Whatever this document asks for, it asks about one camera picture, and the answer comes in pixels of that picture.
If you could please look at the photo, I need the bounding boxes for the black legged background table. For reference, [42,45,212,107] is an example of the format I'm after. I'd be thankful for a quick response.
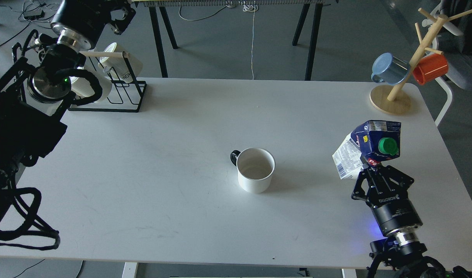
[135,0,333,81]

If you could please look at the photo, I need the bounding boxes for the white chair frame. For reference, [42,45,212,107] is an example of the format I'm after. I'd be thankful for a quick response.
[421,0,465,127]

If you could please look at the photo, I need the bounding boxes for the white mug on rack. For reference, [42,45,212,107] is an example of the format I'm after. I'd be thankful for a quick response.
[98,54,144,84]
[70,62,113,103]

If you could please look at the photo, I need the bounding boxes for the orange mug on tree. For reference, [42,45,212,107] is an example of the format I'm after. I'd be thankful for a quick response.
[413,53,448,86]

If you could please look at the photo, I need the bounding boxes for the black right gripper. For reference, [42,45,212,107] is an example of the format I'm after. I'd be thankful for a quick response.
[351,156,423,236]

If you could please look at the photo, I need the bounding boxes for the blue white milk carton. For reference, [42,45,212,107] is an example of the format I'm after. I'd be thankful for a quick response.
[332,120,402,180]

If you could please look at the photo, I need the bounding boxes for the white enamel mug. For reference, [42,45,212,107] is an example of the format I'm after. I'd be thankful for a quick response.
[229,147,275,194]

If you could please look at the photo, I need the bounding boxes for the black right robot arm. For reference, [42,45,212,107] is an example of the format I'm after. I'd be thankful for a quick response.
[351,163,472,278]

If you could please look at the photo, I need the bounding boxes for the white mug rear on rack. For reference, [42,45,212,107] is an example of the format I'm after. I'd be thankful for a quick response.
[98,54,144,84]

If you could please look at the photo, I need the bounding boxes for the black floor cables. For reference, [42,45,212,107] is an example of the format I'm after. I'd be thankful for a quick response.
[0,0,63,53]

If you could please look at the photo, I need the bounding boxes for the white mug front on rack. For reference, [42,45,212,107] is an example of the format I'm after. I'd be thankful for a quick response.
[70,62,113,103]

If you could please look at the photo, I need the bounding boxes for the wooden mug tree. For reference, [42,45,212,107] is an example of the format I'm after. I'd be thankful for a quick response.
[370,8,472,115]

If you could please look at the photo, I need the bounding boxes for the black wire mug rack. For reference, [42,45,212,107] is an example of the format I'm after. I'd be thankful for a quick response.
[68,51,147,113]

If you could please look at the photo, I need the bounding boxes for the white hanging cable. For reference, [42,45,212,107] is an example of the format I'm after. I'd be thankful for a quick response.
[243,3,259,80]

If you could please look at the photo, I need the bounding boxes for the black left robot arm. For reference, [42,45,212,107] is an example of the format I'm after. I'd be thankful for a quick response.
[0,0,136,251]

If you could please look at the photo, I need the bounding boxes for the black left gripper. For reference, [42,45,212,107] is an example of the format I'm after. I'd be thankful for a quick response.
[51,0,136,50]

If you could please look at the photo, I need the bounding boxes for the blue mug on tree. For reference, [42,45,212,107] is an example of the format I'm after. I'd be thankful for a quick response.
[371,53,411,86]

